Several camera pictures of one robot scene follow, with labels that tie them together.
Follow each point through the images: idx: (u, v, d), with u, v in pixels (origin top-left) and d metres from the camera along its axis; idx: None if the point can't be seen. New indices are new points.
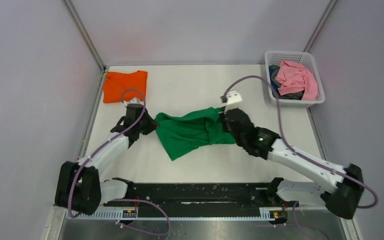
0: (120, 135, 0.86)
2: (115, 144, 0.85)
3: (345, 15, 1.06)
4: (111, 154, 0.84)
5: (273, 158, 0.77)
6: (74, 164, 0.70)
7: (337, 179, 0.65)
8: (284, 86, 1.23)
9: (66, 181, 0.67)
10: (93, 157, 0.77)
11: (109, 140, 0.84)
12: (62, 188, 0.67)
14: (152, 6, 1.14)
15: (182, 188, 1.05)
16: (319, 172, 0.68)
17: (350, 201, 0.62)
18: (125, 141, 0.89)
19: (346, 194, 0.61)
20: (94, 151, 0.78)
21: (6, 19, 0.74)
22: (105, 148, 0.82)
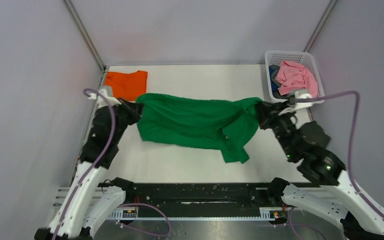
0: (91, 169, 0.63)
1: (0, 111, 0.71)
2: (86, 186, 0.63)
3: (345, 15, 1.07)
4: (88, 192, 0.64)
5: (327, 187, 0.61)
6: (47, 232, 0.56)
7: None
8: (284, 86, 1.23)
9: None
10: (64, 218, 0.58)
11: (78, 184, 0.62)
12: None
14: (152, 6, 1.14)
15: (182, 188, 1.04)
16: (373, 217, 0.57)
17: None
18: (100, 170, 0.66)
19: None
20: (64, 207, 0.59)
21: (7, 19, 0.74)
22: (75, 197, 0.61)
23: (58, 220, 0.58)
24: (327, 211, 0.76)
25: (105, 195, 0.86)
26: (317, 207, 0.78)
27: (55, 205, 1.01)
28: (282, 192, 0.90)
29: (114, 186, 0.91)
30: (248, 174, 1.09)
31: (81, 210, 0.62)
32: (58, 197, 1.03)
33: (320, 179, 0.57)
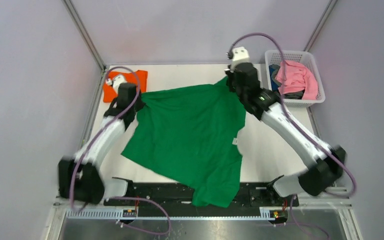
0: (114, 120, 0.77)
1: None
2: (112, 131, 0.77)
3: (345, 15, 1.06)
4: (110, 139, 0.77)
5: (265, 118, 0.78)
6: (70, 165, 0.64)
7: (318, 154, 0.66)
8: (284, 86, 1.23)
9: (65, 178, 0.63)
10: (90, 149, 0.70)
11: (103, 128, 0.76)
12: (64, 183, 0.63)
14: (152, 6, 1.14)
15: (182, 188, 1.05)
16: (303, 142, 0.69)
17: (323, 175, 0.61)
18: (120, 125, 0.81)
19: (321, 168, 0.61)
20: (91, 142, 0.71)
21: (6, 19, 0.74)
22: (102, 136, 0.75)
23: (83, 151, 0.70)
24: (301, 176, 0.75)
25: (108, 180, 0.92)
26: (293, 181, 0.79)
27: (55, 205, 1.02)
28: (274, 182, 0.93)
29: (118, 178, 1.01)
30: (248, 175, 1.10)
31: (103, 149, 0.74)
32: (58, 196, 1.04)
33: (257, 109, 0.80)
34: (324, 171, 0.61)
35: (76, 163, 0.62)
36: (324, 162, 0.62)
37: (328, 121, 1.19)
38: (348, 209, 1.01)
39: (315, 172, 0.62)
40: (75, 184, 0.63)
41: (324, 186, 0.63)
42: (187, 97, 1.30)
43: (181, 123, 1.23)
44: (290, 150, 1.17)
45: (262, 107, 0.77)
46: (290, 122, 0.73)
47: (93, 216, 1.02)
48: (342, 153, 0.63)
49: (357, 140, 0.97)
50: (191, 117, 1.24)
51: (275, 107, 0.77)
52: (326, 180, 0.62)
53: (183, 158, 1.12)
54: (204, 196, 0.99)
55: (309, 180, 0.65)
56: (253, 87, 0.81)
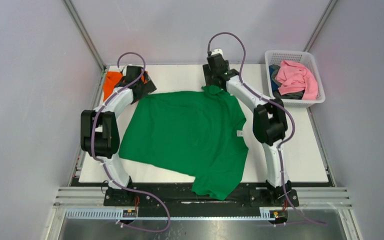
0: (125, 89, 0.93)
1: None
2: (123, 96, 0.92)
3: (345, 15, 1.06)
4: (120, 104, 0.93)
5: (229, 88, 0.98)
6: (92, 112, 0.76)
7: (260, 103, 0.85)
8: (284, 86, 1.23)
9: (88, 127, 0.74)
10: (107, 105, 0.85)
11: (117, 92, 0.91)
12: (86, 133, 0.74)
14: (152, 7, 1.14)
15: (182, 188, 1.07)
16: (251, 97, 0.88)
17: (263, 117, 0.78)
18: (130, 93, 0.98)
19: (260, 111, 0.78)
20: (107, 101, 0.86)
21: (6, 19, 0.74)
22: (115, 98, 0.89)
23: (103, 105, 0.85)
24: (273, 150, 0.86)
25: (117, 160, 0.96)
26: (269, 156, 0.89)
27: (55, 205, 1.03)
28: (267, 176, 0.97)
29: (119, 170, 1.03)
30: (248, 174, 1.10)
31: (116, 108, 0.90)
32: (58, 197, 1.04)
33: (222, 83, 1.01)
34: (263, 114, 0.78)
35: (97, 116, 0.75)
36: (263, 108, 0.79)
37: (328, 121, 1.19)
38: (348, 209, 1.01)
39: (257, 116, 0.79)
40: (96, 135, 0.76)
41: (268, 132, 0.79)
42: (186, 96, 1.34)
43: (179, 120, 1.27)
44: (290, 150, 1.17)
45: (224, 78, 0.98)
46: (243, 85, 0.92)
47: (93, 216, 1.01)
48: (281, 102, 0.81)
49: (357, 140, 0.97)
50: (188, 114, 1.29)
51: (233, 77, 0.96)
52: (267, 125, 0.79)
53: (182, 152, 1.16)
54: (207, 185, 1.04)
55: (258, 126, 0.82)
56: (218, 67, 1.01)
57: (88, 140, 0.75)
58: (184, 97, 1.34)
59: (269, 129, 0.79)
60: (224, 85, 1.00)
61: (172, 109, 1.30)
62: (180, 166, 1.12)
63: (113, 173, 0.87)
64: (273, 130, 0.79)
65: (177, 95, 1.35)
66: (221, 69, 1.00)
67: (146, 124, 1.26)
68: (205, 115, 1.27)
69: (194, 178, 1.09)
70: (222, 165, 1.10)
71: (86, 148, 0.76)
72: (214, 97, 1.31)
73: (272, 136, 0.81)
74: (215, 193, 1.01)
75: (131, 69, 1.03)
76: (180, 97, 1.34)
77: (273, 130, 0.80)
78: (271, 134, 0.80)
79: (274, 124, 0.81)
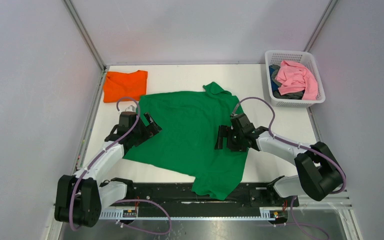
0: (115, 144, 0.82)
1: None
2: (111, 154, 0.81)
3: (345, 15, 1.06)
4: (107, 163, 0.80)
5: (261, 147, 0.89)
6: (72, 177, 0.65)
7: (302, 151, 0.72)
8: (284, 86, 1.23)
9: (64, 197, 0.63)
10: (90, 168, 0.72)
11: (104, 150, 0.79)
12: (61, 203, 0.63)
14: (152, 7, 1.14)
15: (182, 188, 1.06)
16: (287, 147, 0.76)
17: (311, 167, 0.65)
18: (121, 148, 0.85)
19: (304, 161, 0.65)
20: (91, 162, 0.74)
21: (6, 20, 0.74)
22: (100, 159, 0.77)
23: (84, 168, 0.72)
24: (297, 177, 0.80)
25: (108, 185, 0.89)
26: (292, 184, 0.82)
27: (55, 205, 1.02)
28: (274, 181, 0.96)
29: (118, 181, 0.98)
30: (248, 175, 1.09)
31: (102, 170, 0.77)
32: None
33: (252, 142, 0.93)
34: (309, 165, 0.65)
35: (77, 184, 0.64)
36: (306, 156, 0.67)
37: (328, 121, 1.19)
38: (348, 209, 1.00)
39: (302, 167, 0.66)
40: (74, 204, 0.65)
41: (324, 186, 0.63)
42: (187, 96, 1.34)
43: (180, 120, 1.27)
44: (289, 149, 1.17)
45: (253, 137, 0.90)
46: (276, 137, 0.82)
47: None
48: (326, 149, 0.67)
49: (357, 141, 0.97)
50: (189, 114, 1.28)
51: (262, 133, 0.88)
52: (319, 176, 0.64)
53: (183, 152, 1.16)
54: (207, 186, 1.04)
55: (306, 182, 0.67)
56: (244, 126, 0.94)
57: (64, 210, 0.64)
58: (185, 98, 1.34)
59: (323, 182, 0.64)
60: (254, 144, 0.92)
61: (172, 109, 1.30)
62: (180, 166, 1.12)
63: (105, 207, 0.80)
64: (329, 182, 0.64)
65: (177, 96, 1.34)
66: (247, 129, 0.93)
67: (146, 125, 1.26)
68: (206, 115, 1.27)
69: (193, 179, 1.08)
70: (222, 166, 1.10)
71: (61, 218, 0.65)
72: (214, 97, 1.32)
73: (329, 190, 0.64)
74: (215, 193, 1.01)
75: (122, 119, 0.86)
76: (180, 98, 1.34)
77: (328, 182, 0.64)
78: (327, 188, 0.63)
79: (326, 174, 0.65)
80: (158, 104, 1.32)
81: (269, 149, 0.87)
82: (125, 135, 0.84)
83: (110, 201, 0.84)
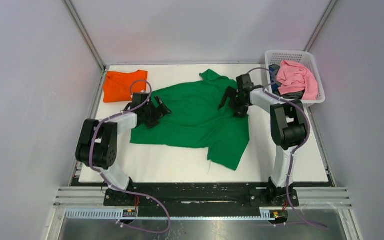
0: (131, 112, 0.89)
1: None
2: (128, 116, 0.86)
3: (345, 15, 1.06)
4: (125, 124, 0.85)
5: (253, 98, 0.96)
6: (94, 120, 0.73)
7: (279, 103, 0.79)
8: (284, 86, 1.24)
9: (88, 135, 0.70)
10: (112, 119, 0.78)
11: (123, 112, 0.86)
12: (84, 140, 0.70)
14: (152, 6, 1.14)
15: (182, 188, 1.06)
16: (270, 100, 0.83)
17: (280, 115, 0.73)
18: (135, 118, 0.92)
19: (275, 108, 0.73)
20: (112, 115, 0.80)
21: (6, 19, 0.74)
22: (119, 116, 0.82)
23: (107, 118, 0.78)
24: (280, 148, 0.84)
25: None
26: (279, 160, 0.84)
27: (55, 205, 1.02)
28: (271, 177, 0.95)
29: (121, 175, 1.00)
30: (248, 175, 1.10)
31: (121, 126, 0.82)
32: (58, 197, 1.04)
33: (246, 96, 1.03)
34: (279, 112, 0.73)
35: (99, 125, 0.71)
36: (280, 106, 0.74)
37: (328, 120, 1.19)
38: (348, 209, 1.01)
39: (273, 113, 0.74)
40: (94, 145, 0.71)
41: (286, 135, 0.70)
42: (184, 85, 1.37)
43: (183, 110, 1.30)
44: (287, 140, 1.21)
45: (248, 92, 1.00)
46: (265, 92, 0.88)
47: (93, 216, 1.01)
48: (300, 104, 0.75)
49: (357, 140, 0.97)
50: (190, 103, 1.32)
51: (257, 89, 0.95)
52: (285, 124, 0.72)
53: (194, 138, 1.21)
54: (228, 160, 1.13)
55: (274, 129, 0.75)
56: (245, 83, 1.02)
57: (84, 148, 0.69)
58: (183, 87, 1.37)
59: (287, 130, 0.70)
60: (248, 98, 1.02)
61: (174, 102, 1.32)
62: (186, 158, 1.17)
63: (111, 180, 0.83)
64: (292, 132, 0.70)
65: (175, 89, 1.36)
66: (247, 86, 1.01)
67: None
68: (205, 99, 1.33)
69: (207, 149, 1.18)
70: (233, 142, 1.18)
71: (81, 159, 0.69)
72: (211, 83, 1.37)
73: (290, 140, 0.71)
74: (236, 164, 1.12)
75: (135, 96, 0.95)
76: (179, 90, 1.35)
77: (291, 132, 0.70)
78: (290, 138, 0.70)
79: (294, 127, 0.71)
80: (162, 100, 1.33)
81: (260, 105, 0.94)
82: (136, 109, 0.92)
83: (116, 177, 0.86)
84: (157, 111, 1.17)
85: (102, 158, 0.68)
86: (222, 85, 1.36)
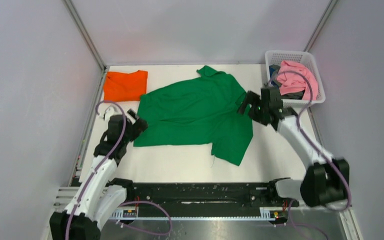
0: (104, 162, 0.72)
1: None
2: (101, 175, 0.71)
3: (345, 14, 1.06)
4: (100, 185, 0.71)
5: (280, 127, 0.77)
6: (60, 219, 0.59)
7: (318, 159, 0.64)
8: (284, 86, 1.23)
9: (59, 232, 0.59)
10: (80, 200, 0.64)
11: (94, 172, 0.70)
12: (57, 236, 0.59)
14: (152, 6, 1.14)
15: (182, 188, 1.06)
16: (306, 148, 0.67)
17: (320, 181, 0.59)
18: (112, 163, 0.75)
19: (316, 171, 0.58)
20: (81, 193, 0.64)
21: (6, 20, 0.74)
22: (91, 183, 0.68)
23: (75, 201, 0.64)
24: None
25: (106, 193, 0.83)
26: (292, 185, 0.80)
27: (55, 205, 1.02)
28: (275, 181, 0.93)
29: (115, 185, 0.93)
30: (248, 175, 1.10)
31: (96, 194, 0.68)
32: (58, 197, 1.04)
33: (273, 120, 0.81)
34: (321, 178, 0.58)
35: (68, 224, 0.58)
36: (322, 166, 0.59)
37: (328, 120, 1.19)
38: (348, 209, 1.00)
39: (311, 176, 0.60)
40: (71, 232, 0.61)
41: (321, 198, 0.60)
42: (182, 82, 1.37)
43: (183, 109, 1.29)
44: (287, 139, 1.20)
45: (277, 116, 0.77)
46: (300, 130, 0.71)
47: None
48: (345, 167, 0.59)
49: (357, 140, 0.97)
50: (189, 100, 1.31)
51: (289, 116, 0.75)
52: (322, 189, 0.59)
53: (195, 134, 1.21)
54: (232, 154, 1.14)
55: (307, 185, 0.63)
56: (273, 101, 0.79)
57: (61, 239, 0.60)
58: (182, 85, 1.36)
59: (323, 195, 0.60)
60: (274, 122, 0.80)
61: (174, 100, 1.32)
62: (186, 158, 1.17)
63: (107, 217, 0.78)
64: (328, 197, 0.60)
65: (174, 87, 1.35)
66: (274, 105, 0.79)
67: (153, 118, 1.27)
68: (204, 94, 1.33)
69: (211, 144, 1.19)
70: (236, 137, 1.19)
71: None
72: (209, 79, 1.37)
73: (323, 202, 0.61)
74: (239, 157, 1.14)
75: (109, 126, 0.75)
76: (178, 88, 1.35)
77: (328, 196, 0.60)
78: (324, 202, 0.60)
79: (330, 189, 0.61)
80: (161, 98, 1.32)
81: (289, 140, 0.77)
82: (114, 146, 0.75)
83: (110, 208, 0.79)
84: (135, 128, 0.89)
85: None
86: (219, 80, 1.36)
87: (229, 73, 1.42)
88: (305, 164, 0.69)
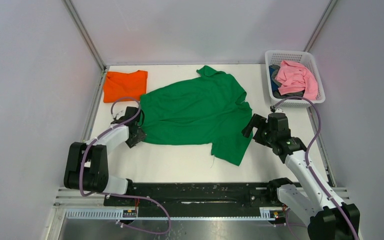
0: (121, 125, 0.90)
1: None
2: (118, 131, 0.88)
3: (344, 14, 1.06)
4: (115, 139, 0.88)
5: (288, 161, 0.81)
6: (82, 144, 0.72)
7: (328, 204, 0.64)
8: (284, 86, 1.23)
9: (75, 162, 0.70)
10: (100, 139, 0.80)
11: (112, 128, 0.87)
12: (72, 168, 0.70)
14: (152, 6, 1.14)
15: (182, 188, 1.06)
16: (316, 191, 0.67)
17: (330, 227, 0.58)
18: (126, 130, 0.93)
19: (326, 218, 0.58)
20: (101, 134, 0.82)
21: (6, 20, 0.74)
22: (109, 133, 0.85)
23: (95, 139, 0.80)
24: (305, 208, 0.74)
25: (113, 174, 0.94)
26: (299, 205, 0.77)
27: (55, 205, 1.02)
28: (279, 184, 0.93)
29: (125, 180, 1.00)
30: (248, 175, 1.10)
31: (110, 142, 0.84)
32: (58, 197, 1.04)
33: (280, 150, 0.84)
34: (331, 224, 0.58)
35: (87, 150, 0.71)
36: (332, 213, 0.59)
37: (328, 120, 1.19)
38: None
39: (320, 221, 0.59)
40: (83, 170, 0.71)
41: None
42: (182, 83, 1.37)
43: (183, 109, 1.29)
44: None
45: (285, 150, 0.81)
46: (310, 169, 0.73)
47: (93, 216, 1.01)
48: (355, 214, 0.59)
49: (357, 140, 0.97)
50: (189, 100, 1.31)
51: (297, 152, 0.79)
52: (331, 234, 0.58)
53: (196, 135, 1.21)
54: (233, 154, 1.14)
55: (317, 229, 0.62)
56: (281, 130, 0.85)
57: (73, 176, 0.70)
58: (182, 85, 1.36)
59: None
60: (281, 153, 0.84)
61: (174, 101, 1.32)
62: (187, 157, 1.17)
63: (109, 192, 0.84)
64: None
65: (173, 87, 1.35)
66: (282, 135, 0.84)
67: (153, 117, 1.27)
68: (204, 95, 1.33)
69: (211, 144, 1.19)
70: (236, 138, 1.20)
71: (70, 184, 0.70)
72: (209, 79, 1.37)
73: None
74: (239, 157, 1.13)
75: (128, 110, 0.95)
76: (178, 88, 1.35)
77: None
78: None
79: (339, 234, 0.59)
80: (161, 98, 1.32)
81: (299, 180, 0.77)
82: (129, 120, 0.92)
83: (114, 188, 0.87)
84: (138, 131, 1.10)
85: (93, 184, 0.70)
86: (219, 80, 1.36)
87: (229, 73, 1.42)
88: (315, 208, 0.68)
